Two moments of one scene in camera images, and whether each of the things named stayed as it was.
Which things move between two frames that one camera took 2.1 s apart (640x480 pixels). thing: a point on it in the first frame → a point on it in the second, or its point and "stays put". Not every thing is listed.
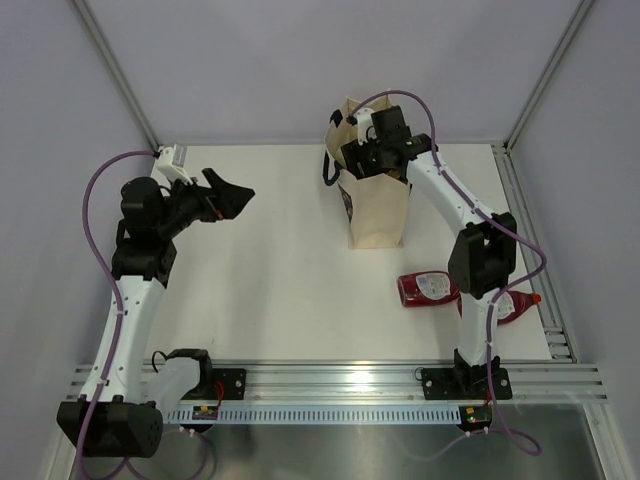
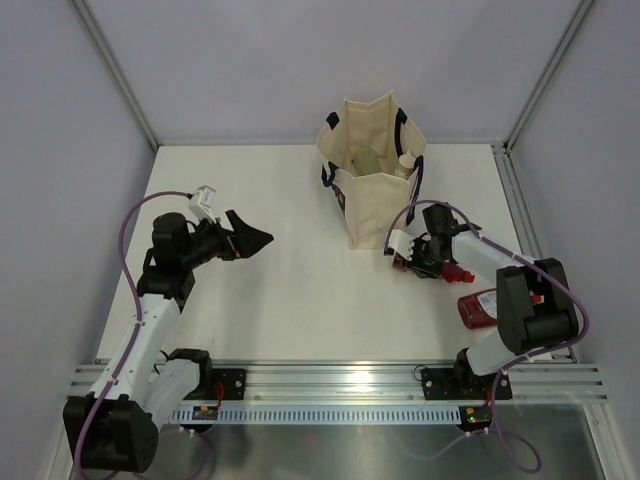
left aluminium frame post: x=117 y=72 stays put
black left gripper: x=228 y=199 → x=243 y=242
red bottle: x=428 y=288 → x=450 y=270
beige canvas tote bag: x=376 y=208 stays put
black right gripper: x=354 y=153 → x=415 y=265
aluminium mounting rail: x=531 y=383 stays put
